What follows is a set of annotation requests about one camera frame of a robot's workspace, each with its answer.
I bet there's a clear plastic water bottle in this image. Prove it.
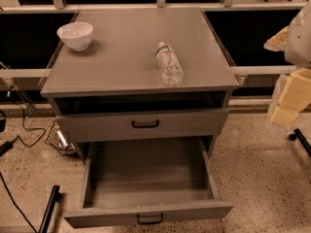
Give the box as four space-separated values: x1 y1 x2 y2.
155 42 184 84

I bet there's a grey drawer cabinet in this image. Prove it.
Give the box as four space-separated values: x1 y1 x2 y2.
41 8 238 158

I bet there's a metal railing frame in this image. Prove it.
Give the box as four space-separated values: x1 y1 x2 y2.
1 0 294 113

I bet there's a black right base leg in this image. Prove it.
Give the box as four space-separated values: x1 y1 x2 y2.
289 129 311 157

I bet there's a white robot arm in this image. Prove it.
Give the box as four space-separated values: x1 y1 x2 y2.
263 1 311 126

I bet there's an open grey middle drawer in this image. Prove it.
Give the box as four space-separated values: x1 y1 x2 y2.
64 137 233 228

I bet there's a white bowl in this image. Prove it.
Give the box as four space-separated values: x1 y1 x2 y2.
56 22 93 51

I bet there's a wire mesh basket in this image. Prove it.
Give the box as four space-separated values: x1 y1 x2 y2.
46 121 77 156

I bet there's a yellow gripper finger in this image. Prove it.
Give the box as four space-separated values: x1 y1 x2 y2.
263 26 289 51
269 68 311 127

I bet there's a grey top drawer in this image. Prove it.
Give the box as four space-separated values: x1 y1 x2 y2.
56 109 228 143

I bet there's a black floor cable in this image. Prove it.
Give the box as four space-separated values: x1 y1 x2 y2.
0 84 47 233

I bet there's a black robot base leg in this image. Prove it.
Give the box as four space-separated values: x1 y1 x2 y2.
38 185 60 233

